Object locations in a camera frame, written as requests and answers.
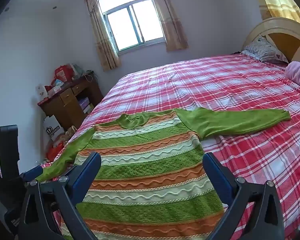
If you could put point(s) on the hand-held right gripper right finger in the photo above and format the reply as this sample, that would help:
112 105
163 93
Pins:
215 177

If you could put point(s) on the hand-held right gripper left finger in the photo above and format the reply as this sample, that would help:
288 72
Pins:
86 177

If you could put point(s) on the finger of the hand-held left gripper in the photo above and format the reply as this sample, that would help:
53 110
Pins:
32 173

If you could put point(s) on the green orange striped knit sweater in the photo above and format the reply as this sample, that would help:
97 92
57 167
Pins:
150 170

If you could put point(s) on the red plastic bag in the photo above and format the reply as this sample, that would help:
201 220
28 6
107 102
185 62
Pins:
54 152

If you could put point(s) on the white paper bag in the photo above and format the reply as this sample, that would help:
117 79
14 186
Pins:
52 127

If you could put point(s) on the brown wooden desk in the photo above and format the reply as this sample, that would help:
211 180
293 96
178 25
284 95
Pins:
62 110

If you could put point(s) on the white floral box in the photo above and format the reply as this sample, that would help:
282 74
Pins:
41 92

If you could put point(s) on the red white plaid bed sheet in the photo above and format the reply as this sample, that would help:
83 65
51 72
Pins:
215 87

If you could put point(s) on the red gift bag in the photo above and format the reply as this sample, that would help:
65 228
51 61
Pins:
62 73

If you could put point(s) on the floral print pillow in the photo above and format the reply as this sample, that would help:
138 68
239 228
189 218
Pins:
262 48

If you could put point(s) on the beige patterned curtain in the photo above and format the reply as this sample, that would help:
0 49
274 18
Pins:
102 35
172 25

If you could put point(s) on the cream wooden headboard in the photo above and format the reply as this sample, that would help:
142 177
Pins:
285 38

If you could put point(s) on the sliding glass window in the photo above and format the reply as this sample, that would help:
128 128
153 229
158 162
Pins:
130 22

